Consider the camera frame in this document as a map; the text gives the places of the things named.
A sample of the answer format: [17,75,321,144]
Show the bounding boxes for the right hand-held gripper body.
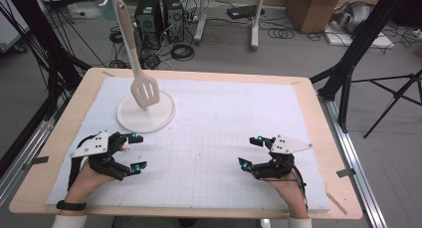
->
[251,133,314,181]

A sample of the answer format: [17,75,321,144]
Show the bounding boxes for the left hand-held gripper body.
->
[69,129,134,182]

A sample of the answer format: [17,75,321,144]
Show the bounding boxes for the white hook stand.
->
[84,0,177,134]

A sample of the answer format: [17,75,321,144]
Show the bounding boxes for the beige slotted spatula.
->
[115,0,161,110]

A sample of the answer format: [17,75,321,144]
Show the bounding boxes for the person's left hand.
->
[60,159,116,205]

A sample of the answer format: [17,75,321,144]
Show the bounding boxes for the person's right hand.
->
[264,168,311,220]

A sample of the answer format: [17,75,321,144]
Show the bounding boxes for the black wristband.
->
[55,199,89,212]

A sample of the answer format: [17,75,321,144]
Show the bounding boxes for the white grid mat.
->
[46,76,331,212]

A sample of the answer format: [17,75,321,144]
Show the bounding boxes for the black table clip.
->
[21,155,50,171]
[335,167,357,179]

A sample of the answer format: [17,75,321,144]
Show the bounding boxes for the white desk leg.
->
[250,0,267,52]
[193,0,211,46]

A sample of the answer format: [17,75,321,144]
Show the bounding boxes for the black computer tower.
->
[133,0,164,51]
[161,0,185,43]

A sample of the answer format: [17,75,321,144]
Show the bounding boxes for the flat black device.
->
[226,4,266,21]

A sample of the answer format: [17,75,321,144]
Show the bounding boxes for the black tripod stand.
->
[350,67,422,139]

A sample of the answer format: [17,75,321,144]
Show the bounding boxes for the cardboard box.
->
[286,0,350,35]

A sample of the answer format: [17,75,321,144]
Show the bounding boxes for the grey rounded appliance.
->
[330,0,375,35]

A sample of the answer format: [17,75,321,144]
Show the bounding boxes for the white foam board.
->
[323,21,396,50]

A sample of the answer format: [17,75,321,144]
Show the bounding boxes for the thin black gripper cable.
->
[265,165,310,212]

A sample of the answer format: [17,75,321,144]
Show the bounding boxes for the thick black gripper cable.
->
[67,132,102,192]

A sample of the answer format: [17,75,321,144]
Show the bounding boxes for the aluminium rail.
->
[0,117,57,206]
[317,94,388,228]

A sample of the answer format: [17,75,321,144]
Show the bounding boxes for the black cable coil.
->
[170,42,196,62]

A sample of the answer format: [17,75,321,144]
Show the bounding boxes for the black metal frame strut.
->
[0,0,93,120]
[310,0,411,133]

